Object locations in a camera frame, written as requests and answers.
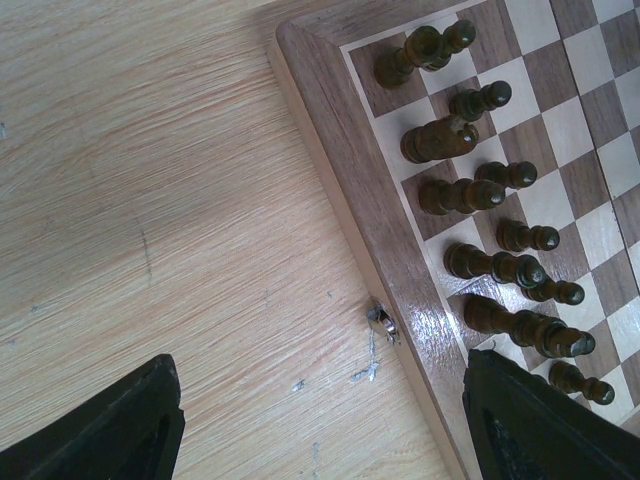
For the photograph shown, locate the dark chess king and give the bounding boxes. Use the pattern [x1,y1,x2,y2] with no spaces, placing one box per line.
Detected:
[463,294,596,358]

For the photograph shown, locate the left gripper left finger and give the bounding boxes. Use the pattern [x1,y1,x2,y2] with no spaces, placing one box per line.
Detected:
[1,354,185,479]

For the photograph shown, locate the dark chess knight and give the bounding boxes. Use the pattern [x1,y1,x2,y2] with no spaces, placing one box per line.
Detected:
[400,115,479,164]

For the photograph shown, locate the dark chess bishop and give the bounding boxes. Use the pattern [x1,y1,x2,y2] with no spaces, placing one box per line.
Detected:
[418,179,506,215]

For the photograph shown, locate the dark chess pawn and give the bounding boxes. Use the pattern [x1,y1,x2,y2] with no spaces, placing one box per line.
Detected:
[496,220,560,252]
[474,161,538,189]
[449,80,512,122]
[548,361,615,405]
[443,19,476,55]
[521,278,585,306]

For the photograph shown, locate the wooden chess board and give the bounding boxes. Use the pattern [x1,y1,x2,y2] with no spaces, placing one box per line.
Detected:
[270,1,639,479]

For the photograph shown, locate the dark chess rook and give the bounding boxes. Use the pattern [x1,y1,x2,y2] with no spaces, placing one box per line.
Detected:
[374,26,448,89]

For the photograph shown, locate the metal board clasp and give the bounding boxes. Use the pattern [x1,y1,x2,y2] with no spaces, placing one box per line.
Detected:
[366,297,402,345]

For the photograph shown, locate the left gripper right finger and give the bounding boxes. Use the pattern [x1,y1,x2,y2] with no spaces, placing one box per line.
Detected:
[462,350,639,479]

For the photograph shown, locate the dark chess queen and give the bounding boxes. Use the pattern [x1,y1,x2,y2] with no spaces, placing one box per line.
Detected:
[443,243,547,289]

